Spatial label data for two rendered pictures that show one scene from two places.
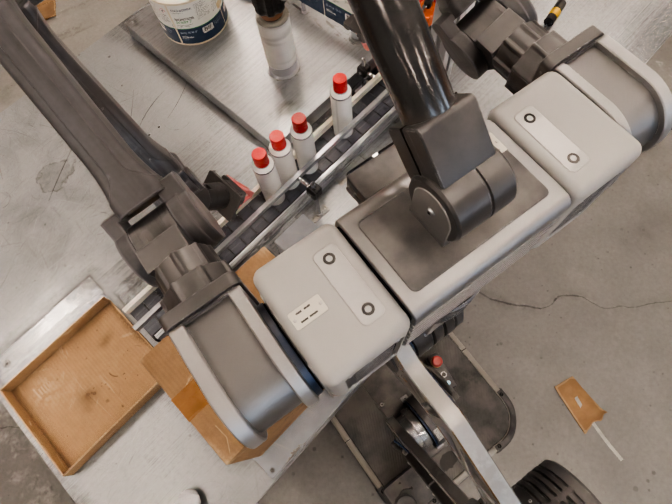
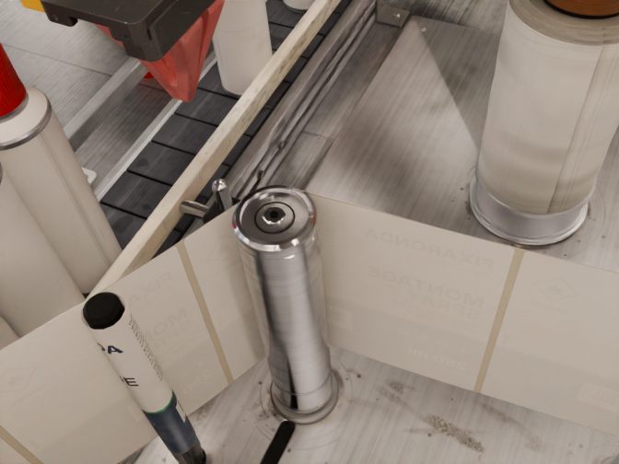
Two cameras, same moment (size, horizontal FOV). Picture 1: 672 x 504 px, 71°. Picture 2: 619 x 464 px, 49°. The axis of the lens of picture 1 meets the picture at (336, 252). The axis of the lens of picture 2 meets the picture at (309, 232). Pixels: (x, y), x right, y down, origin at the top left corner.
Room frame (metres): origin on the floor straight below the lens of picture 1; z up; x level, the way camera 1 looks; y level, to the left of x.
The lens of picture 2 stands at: (1.23, -0.21, 1.30)
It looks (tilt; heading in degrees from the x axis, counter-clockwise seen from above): 52 degrees down; 159
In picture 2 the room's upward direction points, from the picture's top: 6 degrees counter-clockwise
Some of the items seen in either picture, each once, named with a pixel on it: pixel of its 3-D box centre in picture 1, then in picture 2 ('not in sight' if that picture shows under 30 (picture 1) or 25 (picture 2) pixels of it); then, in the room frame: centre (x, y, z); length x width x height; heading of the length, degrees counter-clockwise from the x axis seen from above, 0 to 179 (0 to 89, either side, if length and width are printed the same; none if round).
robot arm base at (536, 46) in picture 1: (535, 64); not in sight; (0.40, -0.29, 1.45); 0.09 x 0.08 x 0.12; 118
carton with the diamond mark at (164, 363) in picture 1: (261, 357); not in sight; (0.16, 0.18, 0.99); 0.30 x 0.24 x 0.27; 127
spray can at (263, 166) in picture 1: (267, 177); not in sight; (0.58, 0.13, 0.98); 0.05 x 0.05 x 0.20
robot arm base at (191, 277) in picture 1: (201, 290); not in sight; (0.17, 0.15, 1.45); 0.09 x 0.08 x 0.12; 118
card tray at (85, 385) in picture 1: (88, 381); not in sight; (0.19, 0.61, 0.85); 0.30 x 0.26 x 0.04; 128
